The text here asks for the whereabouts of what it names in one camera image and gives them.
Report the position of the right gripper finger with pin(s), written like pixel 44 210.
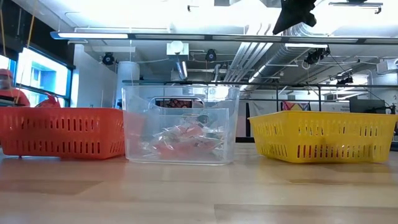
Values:
pixel 289 20

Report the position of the orange clear-wrapped candy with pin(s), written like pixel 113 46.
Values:
pixel 174 151

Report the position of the black track light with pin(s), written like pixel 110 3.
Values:
pixel 345 80
pixel 315 56

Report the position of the white ceiling conduit bundle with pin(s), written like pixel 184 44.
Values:
pixel 245 59

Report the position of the black metal railing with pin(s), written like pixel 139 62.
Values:
pixel 319 93

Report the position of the black round ceiling device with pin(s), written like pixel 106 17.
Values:
pixel 211 56
pixel 108 59

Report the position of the yellow plastic basket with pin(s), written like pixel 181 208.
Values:
pixel 326 119

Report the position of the white box with dome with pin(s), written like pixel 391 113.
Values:
pixel 177 48

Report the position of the dark room monitor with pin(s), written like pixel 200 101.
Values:
pixel 367 106

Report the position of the clear plastic bin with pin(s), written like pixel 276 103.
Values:
pixel 140 102

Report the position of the white round pillar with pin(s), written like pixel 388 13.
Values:
pixel 127 74

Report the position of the long ceiling light bar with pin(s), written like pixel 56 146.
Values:
pixel 93 35

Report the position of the red bag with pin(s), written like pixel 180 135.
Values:
pixel 49 102

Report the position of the bright window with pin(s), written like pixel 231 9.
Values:
pixel 40 74

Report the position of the orange plastic basket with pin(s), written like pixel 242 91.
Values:
pixel 62 137

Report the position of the person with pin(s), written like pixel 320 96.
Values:
pixel 15 96

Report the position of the silver corrugated air duct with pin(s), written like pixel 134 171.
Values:
pixel 280 59

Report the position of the dark ceiling rail fixture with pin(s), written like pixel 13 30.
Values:
pixel 354 4

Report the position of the colourful wall poster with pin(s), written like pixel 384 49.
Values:
pixel 295 106

